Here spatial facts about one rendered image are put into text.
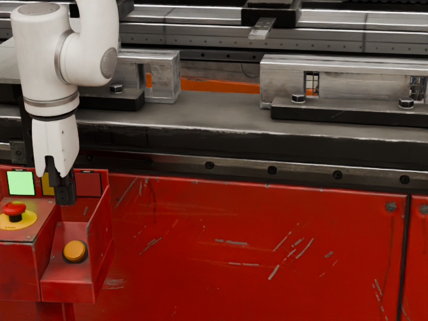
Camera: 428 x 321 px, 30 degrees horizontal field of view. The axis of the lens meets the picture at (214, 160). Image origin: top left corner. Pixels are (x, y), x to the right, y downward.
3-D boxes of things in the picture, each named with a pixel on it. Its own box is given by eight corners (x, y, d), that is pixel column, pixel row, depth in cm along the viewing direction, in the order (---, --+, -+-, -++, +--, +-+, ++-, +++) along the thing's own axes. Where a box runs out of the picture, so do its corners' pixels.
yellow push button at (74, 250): (64, 264, 140) (61, 259, 138) (67, 244, 142) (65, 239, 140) (85, 265, 139) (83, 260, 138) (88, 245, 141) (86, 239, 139)
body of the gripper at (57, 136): (38, 88, 129) (47, 149, 135) (18, 116, 120) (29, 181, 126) (83, 89, 128) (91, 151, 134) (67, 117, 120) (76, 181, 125)
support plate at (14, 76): (-51, 80, 142) (-52, 75, 141) (14, 41, 165) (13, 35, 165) (44, 85, 138) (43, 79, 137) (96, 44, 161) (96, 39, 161)
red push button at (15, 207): (0, 228, 136) (-2, 209, 135) (9, 217, 140) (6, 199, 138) (23, 228, 136) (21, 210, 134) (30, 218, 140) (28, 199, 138)
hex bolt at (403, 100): (398, 109, 148) (399, 100, 147) (398, 104, 150) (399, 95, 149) (413, 109, 147) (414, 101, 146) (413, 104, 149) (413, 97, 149)
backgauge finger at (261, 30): (227, 44, 161) (227, 20, 159) (249, 13, 184) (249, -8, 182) (286, 46, 158) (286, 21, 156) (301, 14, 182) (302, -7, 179)
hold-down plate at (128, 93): (-3, 104, 164) (-5, 90, 163) (9, 95, 169) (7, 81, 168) (137, 111, 158) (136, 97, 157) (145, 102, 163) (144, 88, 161)
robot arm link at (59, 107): (32, 78, 128) (35, 95, 129) (15, 101, 120) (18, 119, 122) (84, 78, 127) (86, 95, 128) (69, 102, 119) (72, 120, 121)
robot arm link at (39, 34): (92, 84, 125) (42, 76, 128) (83, 2, 118) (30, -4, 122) (63, 106, 118) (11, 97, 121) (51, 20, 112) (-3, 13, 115)
